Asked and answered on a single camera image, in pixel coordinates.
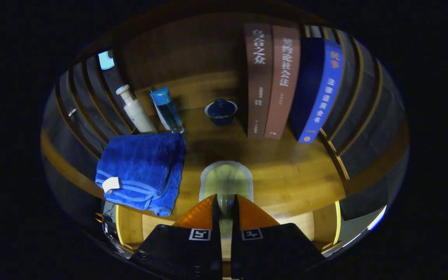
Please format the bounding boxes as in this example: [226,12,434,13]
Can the dark brown book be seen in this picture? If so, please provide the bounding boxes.
[243,23,273,140]

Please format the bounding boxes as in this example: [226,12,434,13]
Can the blue book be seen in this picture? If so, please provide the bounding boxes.
[289,38,344,144]

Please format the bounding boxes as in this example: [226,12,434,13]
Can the blue lidded teacup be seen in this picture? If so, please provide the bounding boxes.
[204,98,238,126]

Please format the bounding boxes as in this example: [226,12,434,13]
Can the green sponge with white pad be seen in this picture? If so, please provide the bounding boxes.
[199,160,254,236]

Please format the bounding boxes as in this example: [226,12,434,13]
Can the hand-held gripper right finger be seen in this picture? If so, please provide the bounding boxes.
[231,194,326,280]

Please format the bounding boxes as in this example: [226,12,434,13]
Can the teal capped bottle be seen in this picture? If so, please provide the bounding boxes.
[150,86,185,134]

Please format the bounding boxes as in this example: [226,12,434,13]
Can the brown wooden cabinet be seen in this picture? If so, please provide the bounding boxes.
[41,12,409,234]

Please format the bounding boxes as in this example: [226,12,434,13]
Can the wooden countertop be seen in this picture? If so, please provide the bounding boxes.
[40,72,347,221]

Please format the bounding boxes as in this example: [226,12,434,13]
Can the blue folded towel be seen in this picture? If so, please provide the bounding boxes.
[95,132,186,217]

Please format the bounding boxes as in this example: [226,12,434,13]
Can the reddish brown book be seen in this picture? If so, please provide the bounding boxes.
[264,25,301,140]

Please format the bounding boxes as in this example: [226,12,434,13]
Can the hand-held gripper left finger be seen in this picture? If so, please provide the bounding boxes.
[131,194,223,280]

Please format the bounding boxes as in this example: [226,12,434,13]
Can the white pump bottle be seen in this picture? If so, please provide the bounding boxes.
[115,84,158,134]

